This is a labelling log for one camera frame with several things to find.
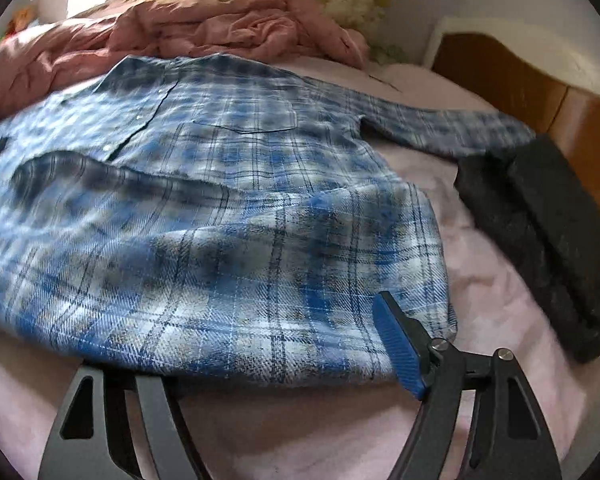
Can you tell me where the blue plaid flannel shirt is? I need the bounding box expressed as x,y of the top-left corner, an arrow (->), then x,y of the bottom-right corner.
0,54 -> 537,386

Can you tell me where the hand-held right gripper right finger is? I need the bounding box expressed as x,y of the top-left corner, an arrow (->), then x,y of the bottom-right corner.
371,291 -> 563,480

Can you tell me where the pink quilted duvet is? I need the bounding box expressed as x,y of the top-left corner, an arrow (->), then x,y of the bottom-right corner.
0,0 -> 371,126

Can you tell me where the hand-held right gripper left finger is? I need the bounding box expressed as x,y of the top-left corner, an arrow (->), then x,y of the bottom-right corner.
37,363 -> 212,480

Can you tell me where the dark grey knitted garment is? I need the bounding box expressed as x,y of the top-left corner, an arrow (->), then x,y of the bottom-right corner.
453,135 -> 600,364

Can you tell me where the wooden headboard with white frame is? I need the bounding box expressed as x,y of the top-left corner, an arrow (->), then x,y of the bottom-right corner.
422,16 -> 600,226

